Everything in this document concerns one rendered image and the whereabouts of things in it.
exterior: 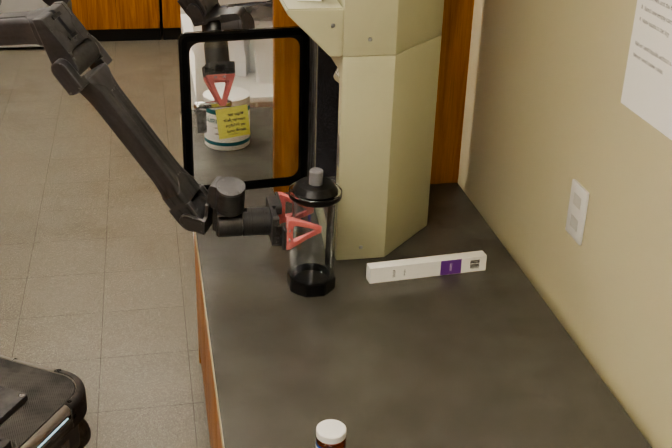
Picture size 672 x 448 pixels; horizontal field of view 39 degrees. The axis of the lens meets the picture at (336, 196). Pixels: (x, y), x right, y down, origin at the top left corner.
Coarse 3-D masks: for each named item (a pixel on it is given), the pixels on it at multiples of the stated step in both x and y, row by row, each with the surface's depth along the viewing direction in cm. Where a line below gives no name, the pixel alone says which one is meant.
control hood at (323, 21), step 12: (288, 0) 193; (324, 0) 194; (336, 0) 194; (288, 12) 187; (300, 12) 188; (312, 12) 188; (324, 12) 189; (336, 12) 189; (300, 24) 189; (312, 24) 189; (324, 24) 190; (336, 24) 190; (312, 36) 190; (324, 36) 191; (336, 36) 191; (324, 48) 192; (336, 48) 192
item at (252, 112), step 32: (192, 32) 214; (192, 64) 217; (224, 64) 219; (256, 64) 221; (288, 64) 223; (192, 96) 220; (224, 96) 222; (256, 96) 224; (288, 96) 227; (192, 128) 223; (224, 128) 225; (256, 128) 228; (288, 128) 230; (224, 160) 229; (256, 160) 231; (288, 160) 234
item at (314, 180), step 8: (312, 168) 192; (320, 168) 192; (312, 176) 190; (320, 176) 190; (296, 184) 192; (304, 184) 192; (312, 184) 191; (320, 184) 191; (328, 184) 192; (296, 192) 191; (304, 192) 190; (312, 192) 189; (320, 192) 189; (328, 192) 190; (336, 192) 192
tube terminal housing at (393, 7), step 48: (384, 0) 190; (432, 0) 202; (384, 48) 194; (432, 48) 208; (384, 96) 199; (432, 96) 214; (384, 144) 203; (432, 144) 221; (384, 192) 208; (336, 240) 212; (384, 240) 213
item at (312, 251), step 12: (300, 204) 189; (336, 204) 193; (300, 216) 192; (312, 216) 191; (324, 216) 191; (336, 216) 195; (300, 228) 193; (324, 228) 192; (312, 240) 193; (324, 240) 194; (300, 252) 195; (312, 252) 194; (324, 252) 195; (300, 264) 196; (312, 264) 195; (324, 264) 196; (300, 276) 197; (312, 276) 197; (324, 276) 198
